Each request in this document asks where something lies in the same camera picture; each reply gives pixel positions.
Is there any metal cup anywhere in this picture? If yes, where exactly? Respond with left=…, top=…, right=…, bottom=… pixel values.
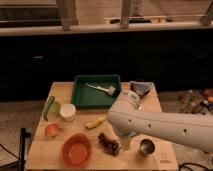
left=139, top=139, right=155, bottom=157

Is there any grey dish brush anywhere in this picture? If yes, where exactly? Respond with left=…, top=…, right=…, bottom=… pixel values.
left=87, top=83, right=116, bottom=96

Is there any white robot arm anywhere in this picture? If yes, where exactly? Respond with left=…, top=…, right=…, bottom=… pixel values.
left=107, top=90, right=213, bottom=153

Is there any spice bottle rack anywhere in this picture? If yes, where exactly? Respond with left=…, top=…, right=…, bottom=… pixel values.
left=178, top=88, right=213, bottom=116

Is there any white paper cup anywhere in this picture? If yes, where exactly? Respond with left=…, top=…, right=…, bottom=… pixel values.
left=60, top=104, right=76, bottom=121

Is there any pale green vegetable piece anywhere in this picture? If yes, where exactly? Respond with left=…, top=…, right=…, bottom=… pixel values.
left=50, top=101, right=61, bottom=117

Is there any dark purple grape bunch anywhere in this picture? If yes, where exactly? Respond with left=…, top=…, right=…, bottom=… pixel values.
left=98, top=132, right=120, bottom=156

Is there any green plastic tray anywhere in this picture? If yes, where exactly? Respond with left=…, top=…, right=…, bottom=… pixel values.
left=71, top=75, right=122, bottom=109

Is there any orange plastic bowl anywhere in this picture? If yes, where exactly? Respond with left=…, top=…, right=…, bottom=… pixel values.
left=61, top=133, right=92, bottom=168

